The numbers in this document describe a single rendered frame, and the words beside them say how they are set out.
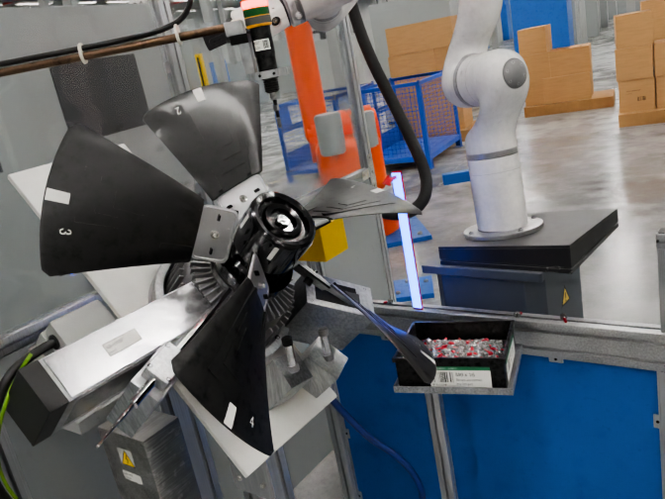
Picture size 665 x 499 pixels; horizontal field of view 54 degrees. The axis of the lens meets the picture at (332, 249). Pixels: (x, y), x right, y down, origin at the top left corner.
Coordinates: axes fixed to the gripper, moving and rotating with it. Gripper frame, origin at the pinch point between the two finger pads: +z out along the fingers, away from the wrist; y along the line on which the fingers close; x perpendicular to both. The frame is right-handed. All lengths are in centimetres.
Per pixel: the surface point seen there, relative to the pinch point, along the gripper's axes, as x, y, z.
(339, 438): -107, -28, 14
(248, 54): 6.7, -28.1, -2.7
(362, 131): -90, 80, -43
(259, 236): -11, -50, 8
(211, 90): -2.9, -14.4, 5.2
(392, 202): -30.3, -34.5, -17.6
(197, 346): -7, -70, 22
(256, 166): -10.4, -33.0, 3.9
